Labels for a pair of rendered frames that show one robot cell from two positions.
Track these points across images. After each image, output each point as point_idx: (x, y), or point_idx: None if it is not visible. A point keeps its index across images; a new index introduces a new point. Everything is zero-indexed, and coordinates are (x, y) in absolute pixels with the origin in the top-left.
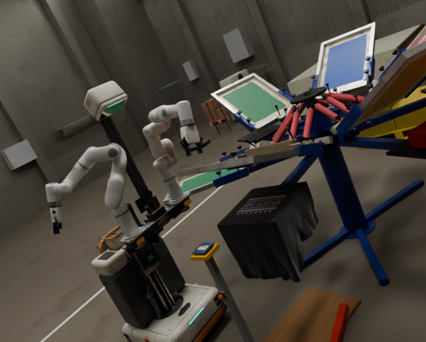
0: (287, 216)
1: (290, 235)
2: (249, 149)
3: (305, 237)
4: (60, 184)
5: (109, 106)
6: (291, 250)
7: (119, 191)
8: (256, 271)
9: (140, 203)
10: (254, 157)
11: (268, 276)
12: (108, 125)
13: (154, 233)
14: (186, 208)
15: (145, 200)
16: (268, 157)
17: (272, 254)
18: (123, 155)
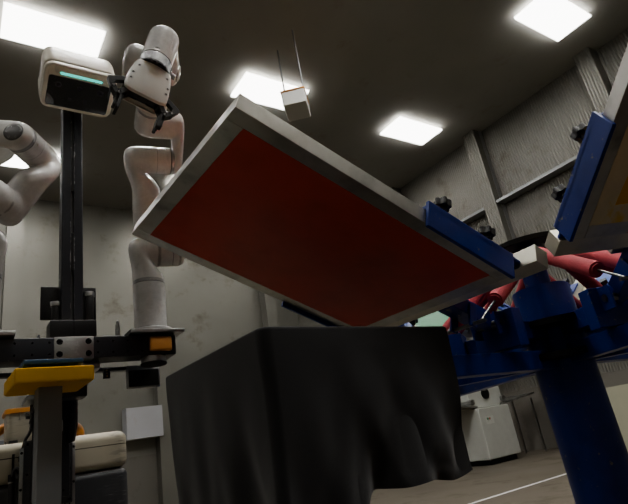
0: (332, 355)
1: (321, 414)
2: None
3: (395, 476)
4: None
5: (66, 73)
6: (305, 464)
7: None
8: None
9: (52, 298)
10: (240, 98)
11: None
12: (66, 131)
13: (29, 359)
14: (152, 358)
15: (60, 290)
16: (300, 140)
17: (249, 473)
18: (49, 166)
